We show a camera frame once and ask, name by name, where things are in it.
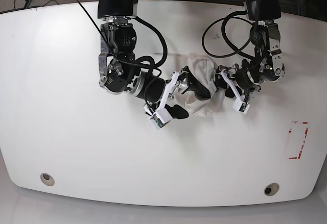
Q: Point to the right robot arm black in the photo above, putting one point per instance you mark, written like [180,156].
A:
[118,65]

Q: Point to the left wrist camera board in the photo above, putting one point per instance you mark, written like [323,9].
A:
[241,106]

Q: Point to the left table cable grommet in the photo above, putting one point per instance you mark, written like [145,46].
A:
[47,179]

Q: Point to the right table cable grommet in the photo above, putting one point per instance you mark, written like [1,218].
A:
[271,189]

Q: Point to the red tape rectangle marking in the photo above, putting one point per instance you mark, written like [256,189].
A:
[297,135]

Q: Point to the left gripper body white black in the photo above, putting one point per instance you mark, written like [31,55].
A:
[235,77]

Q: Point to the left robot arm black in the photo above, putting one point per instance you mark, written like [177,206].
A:
[266,64]

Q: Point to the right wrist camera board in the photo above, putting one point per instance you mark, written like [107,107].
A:
[157,122]

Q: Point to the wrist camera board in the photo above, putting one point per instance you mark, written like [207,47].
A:
[241,106]
[157,122]

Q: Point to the white T-shirt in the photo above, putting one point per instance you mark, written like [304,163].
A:
[203,69]

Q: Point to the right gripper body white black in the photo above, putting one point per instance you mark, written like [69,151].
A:
[156,92]

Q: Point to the table cable grommet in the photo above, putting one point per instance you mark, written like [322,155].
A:
[271,189]
[47,179]

